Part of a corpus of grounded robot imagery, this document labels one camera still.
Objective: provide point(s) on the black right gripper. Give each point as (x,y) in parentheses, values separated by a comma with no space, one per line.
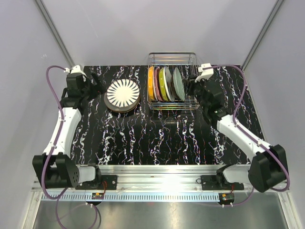
(189,84)

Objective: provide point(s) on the aluminium frame post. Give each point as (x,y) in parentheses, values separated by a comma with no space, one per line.
(266,26)
(54,31)

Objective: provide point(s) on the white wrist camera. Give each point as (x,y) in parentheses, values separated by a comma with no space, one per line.
(205,72)
(77,69)

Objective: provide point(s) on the right aluminium frame post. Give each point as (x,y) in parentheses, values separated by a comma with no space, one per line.
(266,26)

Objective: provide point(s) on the white watermelon pattern plate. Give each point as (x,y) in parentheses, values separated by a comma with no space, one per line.
(168,84)

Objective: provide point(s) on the yellow polka dot plate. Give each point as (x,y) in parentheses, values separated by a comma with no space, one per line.
(150,83)

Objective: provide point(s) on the left aluminium frame post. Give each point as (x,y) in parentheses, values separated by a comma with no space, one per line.
(54,31)

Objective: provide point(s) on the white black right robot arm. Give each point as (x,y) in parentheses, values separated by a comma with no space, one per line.
(268,166)

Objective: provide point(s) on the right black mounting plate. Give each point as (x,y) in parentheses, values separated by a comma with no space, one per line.
(209,183)

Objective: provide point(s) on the mint green floral plate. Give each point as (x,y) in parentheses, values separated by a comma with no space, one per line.
(178,84)

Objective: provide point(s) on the pink polka dot plate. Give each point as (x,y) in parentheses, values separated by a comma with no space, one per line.
(156,84)

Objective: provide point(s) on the black mounting plate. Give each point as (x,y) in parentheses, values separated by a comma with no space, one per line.
(209,183)
(104,181)

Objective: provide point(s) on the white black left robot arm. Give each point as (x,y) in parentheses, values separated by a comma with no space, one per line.
(55,168)

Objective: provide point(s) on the metal wire dish rack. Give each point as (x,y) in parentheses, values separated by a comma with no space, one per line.
(186,62)

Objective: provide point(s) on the lime green polka dot plate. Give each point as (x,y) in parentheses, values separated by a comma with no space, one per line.
(162,84)

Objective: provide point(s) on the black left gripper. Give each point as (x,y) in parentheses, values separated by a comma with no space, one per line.
(98,89)

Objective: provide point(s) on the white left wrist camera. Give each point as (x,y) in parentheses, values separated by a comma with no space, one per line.
(77,69)

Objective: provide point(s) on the red floral plate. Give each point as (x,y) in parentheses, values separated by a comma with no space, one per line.
(173,90)

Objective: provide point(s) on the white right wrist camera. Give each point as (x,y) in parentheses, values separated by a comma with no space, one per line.
(205,72)

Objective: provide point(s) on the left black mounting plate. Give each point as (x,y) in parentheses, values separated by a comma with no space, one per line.
(104,181)

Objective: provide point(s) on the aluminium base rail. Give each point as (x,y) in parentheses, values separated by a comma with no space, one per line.
(168,179)

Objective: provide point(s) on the white slotted cable duct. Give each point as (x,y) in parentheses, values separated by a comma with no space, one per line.
(140,197)

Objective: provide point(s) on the white blue striped plate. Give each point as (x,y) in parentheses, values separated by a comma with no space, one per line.
(123,93)

